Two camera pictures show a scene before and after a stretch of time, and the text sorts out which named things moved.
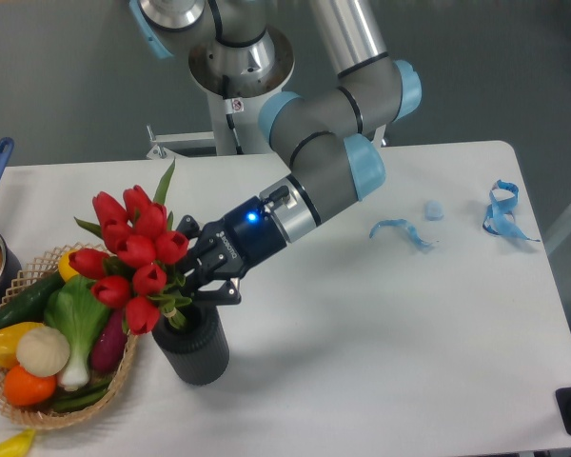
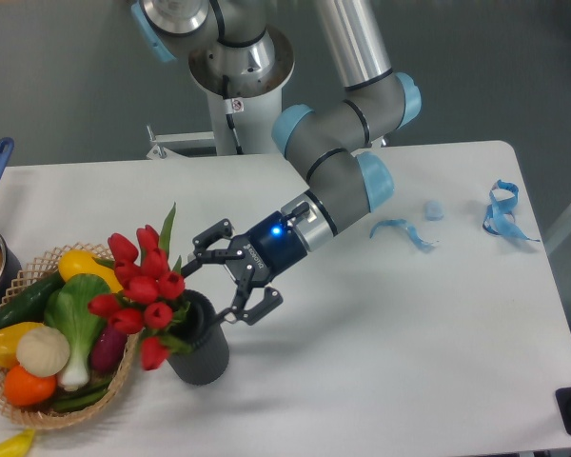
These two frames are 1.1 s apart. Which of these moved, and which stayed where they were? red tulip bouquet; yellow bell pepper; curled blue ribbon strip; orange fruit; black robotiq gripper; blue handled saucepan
Moved: red tulip bouquet; black robotiq gripper
Stayed: orange fruit; blue handled saucepan; curled blue ribbon strip; yellow bell pepper
